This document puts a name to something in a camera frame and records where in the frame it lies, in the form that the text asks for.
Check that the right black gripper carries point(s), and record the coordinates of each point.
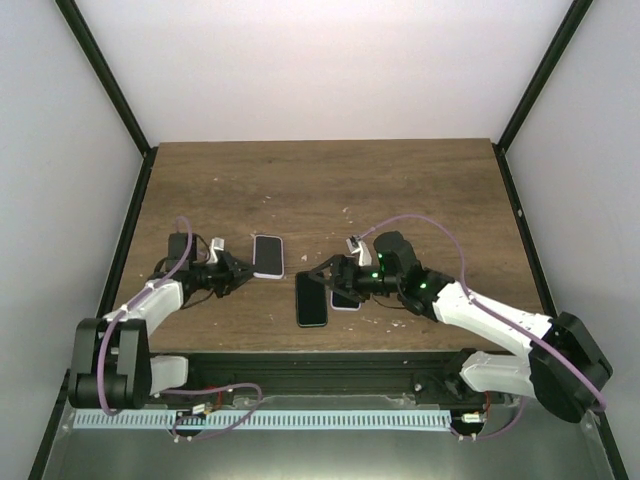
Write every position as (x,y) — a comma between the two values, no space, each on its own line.
(341,263)

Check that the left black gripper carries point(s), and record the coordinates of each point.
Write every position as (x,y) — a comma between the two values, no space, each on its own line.
(234,276)

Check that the lilac phone case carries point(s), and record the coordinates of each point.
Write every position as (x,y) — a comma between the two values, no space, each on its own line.
(346,309)

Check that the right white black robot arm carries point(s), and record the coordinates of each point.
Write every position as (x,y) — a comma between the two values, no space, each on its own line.
(553,359)

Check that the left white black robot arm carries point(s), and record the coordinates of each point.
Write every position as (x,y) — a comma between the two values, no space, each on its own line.
(112,368)

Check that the grey metal sheet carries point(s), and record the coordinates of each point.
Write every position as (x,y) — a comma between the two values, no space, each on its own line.
(521,441)

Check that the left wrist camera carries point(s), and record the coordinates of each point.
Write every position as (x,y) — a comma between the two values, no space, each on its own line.
(216,248)

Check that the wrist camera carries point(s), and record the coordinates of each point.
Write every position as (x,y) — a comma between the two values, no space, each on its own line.
(359,251)
(216,248)

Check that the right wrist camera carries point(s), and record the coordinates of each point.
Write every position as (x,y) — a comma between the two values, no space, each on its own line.
(359,251)

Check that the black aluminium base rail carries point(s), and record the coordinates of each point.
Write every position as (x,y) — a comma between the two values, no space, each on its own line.
(431,376)

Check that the light blue slotted cable duct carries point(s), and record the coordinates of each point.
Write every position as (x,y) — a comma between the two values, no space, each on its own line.
(402,420)

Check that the left black frame post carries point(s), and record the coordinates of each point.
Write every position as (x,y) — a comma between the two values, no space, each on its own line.
(93,53)

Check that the black frame post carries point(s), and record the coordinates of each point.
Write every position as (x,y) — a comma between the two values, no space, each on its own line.
(556,48)
(93,53)

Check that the right black frame post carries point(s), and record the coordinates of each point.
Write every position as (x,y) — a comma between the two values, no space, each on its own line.
(556,48)

